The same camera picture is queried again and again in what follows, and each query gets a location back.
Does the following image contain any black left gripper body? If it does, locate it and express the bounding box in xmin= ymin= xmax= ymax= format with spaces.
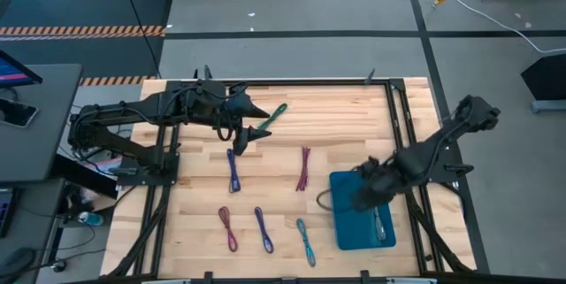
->
xmin=210 ymin=88 xmax=244 ymax=142

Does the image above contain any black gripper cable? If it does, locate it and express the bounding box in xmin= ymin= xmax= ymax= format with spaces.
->
xmin=315 ymin=188 xmax=355 ymax=213

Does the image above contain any black aluminium table frame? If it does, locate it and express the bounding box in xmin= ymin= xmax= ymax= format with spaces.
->
xmin=105 ymin=78 xmax=487 ymax=284

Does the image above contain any black floor stand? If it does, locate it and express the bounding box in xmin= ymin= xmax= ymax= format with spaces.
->
xmin=520 ymin=52 xmax=566 ymax=114

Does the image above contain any water bottle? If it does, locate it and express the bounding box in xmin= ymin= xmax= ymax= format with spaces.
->
xmin=77 ymin=211 xmax=105 ymax=227

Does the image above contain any black hazard-striped floor mat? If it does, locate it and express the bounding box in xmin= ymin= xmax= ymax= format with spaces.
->
xmin=0 ymin=0 xmax=174 ymax=87

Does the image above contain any computer monitor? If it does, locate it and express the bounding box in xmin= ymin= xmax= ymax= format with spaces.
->
xmin=0 ymin=49 xmax=44 ymax=89

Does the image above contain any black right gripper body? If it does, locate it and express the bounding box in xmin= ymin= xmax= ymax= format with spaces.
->
xmin=351 ymin=156 xmax=402 ymax=213

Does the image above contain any blue rectangular tray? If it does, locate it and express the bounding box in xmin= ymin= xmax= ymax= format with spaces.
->
xmin=328 ymin=170 xmax=398 ymax=251

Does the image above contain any black hanging cable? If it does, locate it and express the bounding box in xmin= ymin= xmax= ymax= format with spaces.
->
xmin=117 ymin=0 xmax=163 ymax=80

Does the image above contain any black smartphone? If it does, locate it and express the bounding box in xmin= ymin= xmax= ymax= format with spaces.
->
xmin=0 ymin=96 xmax=40 ymax=128

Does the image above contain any maroon braided USB-C cable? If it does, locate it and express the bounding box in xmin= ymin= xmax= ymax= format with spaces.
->
xmin=294 ymin=145 xmax=312 ymax=193

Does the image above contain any dark grey desk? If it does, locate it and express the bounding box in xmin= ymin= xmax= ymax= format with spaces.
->
xmin=0 ymin=63 xmax=84 ymax=184

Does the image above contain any yellow plug with white cable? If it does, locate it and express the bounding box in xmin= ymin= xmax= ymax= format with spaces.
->
xmin=432 ymin=0 xmax=566 ymax=55

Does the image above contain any purple cable tie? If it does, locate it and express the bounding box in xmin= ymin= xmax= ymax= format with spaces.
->
xmin=218 ymin=205 xmax=239 ymax=253

